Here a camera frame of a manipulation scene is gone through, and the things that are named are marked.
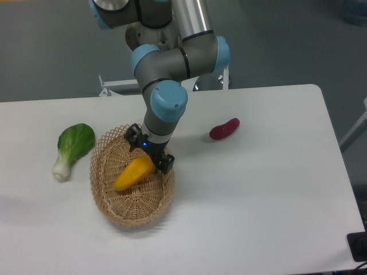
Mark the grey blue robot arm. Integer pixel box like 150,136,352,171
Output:
89,1,231,174

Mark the purple sweet potato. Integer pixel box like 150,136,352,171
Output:
209,118,240,140

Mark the black device at table edge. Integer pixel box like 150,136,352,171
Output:
346,231,366,262

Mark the green bok choy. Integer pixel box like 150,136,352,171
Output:
52,123,95,182

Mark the yellow mango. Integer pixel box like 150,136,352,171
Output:
114,155,153,191

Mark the woven wicker basket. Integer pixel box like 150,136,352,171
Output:
89,124,175,227

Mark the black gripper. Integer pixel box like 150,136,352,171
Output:
124,123,175,175

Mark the white metal base frame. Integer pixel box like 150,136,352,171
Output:
98,67,232,97

